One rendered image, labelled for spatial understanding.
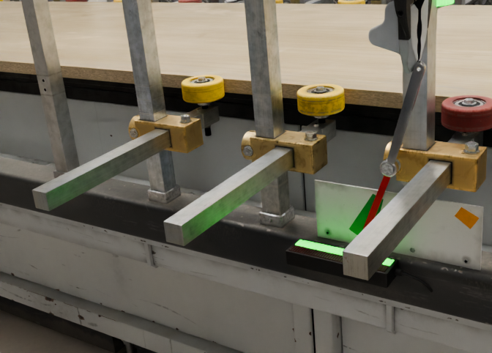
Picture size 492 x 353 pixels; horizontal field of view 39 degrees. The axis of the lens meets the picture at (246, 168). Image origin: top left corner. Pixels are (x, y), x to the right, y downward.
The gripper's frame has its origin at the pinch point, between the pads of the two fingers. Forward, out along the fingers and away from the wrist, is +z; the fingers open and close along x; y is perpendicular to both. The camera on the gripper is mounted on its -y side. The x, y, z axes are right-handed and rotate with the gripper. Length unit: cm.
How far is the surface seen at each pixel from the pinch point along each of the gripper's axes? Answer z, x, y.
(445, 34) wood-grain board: 11, -66, 17
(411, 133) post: 11.8, -6.0, 2.6
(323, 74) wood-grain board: 11.3, -29.8, 28.3
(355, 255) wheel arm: 15.2, 22.9, -1.9
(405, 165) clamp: 16.5, -5.3, 3.2
